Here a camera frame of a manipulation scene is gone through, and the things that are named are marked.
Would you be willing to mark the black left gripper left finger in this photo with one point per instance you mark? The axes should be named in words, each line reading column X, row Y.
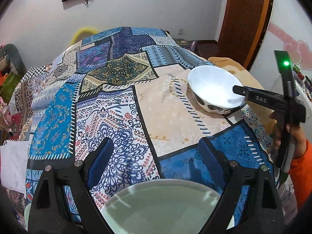
column 49, row 212

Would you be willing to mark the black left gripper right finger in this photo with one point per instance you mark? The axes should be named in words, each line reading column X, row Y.
column 249, row 201

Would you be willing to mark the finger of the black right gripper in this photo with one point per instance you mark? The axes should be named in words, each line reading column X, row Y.
column 241, row 90

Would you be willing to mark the white cow-pattern bowl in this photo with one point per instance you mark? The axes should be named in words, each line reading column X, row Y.
column 212, row 88

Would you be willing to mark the mint green plate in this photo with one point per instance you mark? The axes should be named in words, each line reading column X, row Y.
column 160, row 206

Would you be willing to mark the orange sleeve forearm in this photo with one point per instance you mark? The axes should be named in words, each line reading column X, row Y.
column 301, row 175

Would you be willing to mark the person's right hand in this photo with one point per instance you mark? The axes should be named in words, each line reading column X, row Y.
column 295, row 131

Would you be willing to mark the brown wooden door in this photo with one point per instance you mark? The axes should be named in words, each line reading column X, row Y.
column 244, row 26

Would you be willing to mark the pink bunny plush toy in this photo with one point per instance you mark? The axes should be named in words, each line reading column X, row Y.
column 6, row 118

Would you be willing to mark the patchwork patterned tablecloth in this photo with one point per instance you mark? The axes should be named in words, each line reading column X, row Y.
column 130, row 85

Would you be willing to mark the green cardboard box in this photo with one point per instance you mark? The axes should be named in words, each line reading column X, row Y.
column 8, row 86

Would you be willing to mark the yellow chair back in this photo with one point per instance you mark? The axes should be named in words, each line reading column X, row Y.
column 82, row 33

